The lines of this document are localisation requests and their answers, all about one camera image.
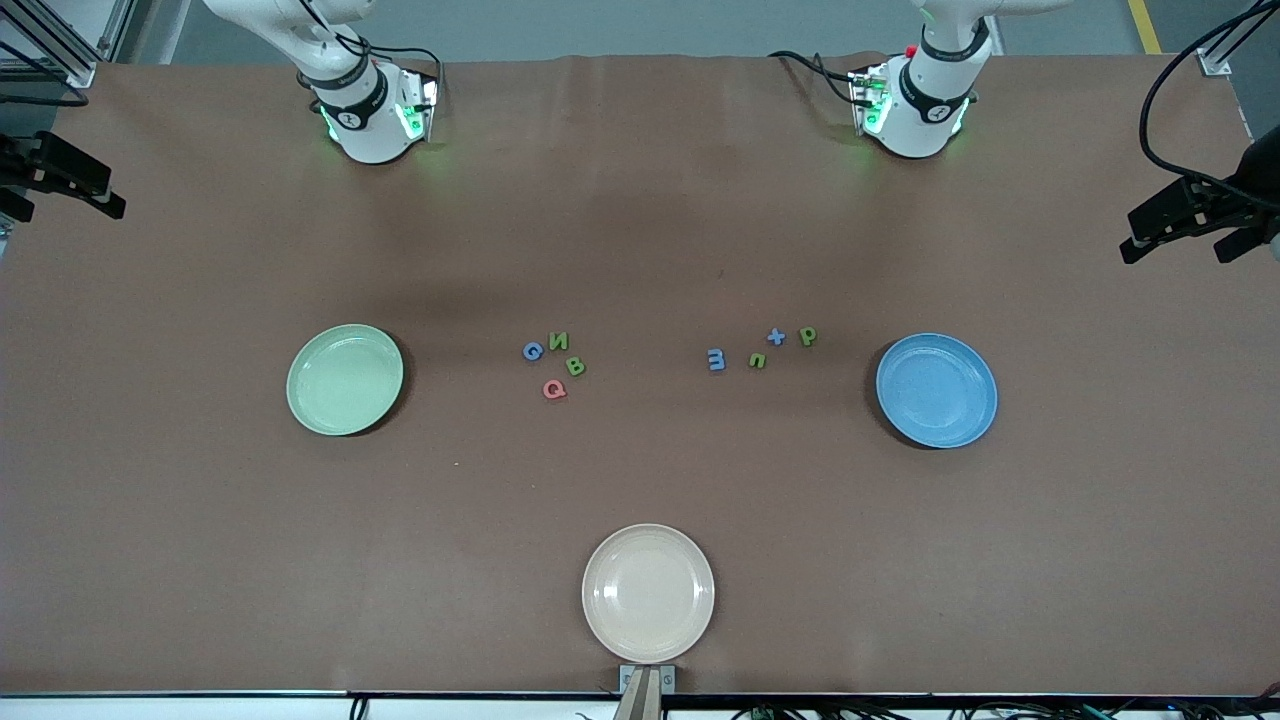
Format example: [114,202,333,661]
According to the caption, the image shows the light green plate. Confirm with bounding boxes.
[286,323,405,437]

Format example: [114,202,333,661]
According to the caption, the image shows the beige plate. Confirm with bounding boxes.
[582,524,716,664]

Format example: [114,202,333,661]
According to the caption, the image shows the black left arm base cable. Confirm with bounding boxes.
[768,50,863,106]

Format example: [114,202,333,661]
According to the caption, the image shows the aluminium frame profile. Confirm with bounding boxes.
[1196,0,1280,77]
[0,0,131,86]

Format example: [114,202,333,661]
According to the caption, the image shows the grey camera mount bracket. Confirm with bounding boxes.
[618,664,677,720]

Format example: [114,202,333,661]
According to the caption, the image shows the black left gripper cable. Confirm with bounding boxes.
[1138,0,1280,189]

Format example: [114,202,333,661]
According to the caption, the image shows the brown table cover sheet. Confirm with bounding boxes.
[0,52,1280,696]

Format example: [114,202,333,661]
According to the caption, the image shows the blue plate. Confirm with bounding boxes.
[876,333,999,449]

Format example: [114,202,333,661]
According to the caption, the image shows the black right arm base cable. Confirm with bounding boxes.
[295,0,444,113]

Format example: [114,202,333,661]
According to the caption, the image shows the black arm base cable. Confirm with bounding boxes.
[295,0,444,113]
[768,50,863,106]

